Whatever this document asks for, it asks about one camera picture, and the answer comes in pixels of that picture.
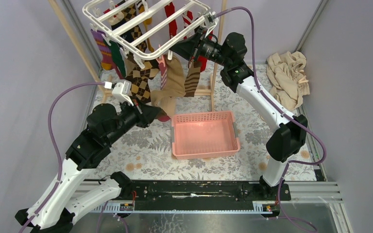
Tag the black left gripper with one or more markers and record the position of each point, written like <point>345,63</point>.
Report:
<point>146,114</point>

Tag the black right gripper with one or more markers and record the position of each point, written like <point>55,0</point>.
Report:
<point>189,48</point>

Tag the plain brown sock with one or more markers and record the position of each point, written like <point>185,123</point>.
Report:
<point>174,86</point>

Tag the beige purple striped sock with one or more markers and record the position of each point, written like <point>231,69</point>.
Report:
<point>168,111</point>

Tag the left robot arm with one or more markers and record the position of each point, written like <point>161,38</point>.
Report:
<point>57,211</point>

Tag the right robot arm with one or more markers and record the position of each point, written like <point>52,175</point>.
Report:
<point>288,130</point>

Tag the wooden hanger stand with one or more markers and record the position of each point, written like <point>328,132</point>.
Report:
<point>72,27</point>

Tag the red bear sock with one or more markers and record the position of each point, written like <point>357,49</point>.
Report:
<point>202,64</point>

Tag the brown striped sock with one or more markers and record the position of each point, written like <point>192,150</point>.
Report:
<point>192,79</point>

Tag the brown argyle sock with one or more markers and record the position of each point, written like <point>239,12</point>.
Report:
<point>139,78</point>

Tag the floral table mat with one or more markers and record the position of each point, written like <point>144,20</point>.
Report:
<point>147,154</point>

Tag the purple orange striped sock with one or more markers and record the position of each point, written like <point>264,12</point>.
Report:
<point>106,61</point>

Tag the pink plastic basket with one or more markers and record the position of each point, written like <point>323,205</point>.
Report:
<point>204,135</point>

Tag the green sock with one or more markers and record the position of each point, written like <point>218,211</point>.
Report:
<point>117,59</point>

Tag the dark argyle sock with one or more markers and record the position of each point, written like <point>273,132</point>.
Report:
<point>134,33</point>

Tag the navy bear sock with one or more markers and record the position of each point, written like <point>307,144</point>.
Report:
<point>122,17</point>

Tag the beige crumpled cloth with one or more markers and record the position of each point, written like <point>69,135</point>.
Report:
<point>286,73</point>

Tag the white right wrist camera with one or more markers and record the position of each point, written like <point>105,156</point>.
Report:
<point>210,22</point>

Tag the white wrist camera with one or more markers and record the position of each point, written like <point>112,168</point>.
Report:
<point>121,90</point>
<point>210,22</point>

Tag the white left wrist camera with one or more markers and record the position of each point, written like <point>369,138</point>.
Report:
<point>121,90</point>

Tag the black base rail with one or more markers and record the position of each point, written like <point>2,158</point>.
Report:
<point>149,195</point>

